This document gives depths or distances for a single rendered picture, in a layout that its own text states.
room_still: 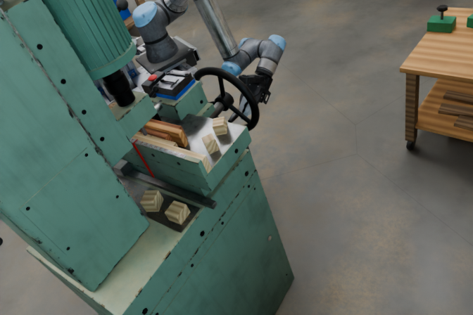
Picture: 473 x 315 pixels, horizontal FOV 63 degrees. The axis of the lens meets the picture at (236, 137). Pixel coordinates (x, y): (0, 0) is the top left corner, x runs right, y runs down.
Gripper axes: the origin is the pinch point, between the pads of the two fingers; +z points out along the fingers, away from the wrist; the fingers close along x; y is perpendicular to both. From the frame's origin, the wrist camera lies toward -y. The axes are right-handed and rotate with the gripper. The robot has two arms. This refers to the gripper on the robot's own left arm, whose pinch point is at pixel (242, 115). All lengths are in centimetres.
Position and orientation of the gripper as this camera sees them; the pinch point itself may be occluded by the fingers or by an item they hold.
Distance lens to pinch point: 149.8
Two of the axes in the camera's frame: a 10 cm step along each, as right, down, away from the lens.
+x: -7.8, -2.6, 5.8
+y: 4.9, 3.2, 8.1
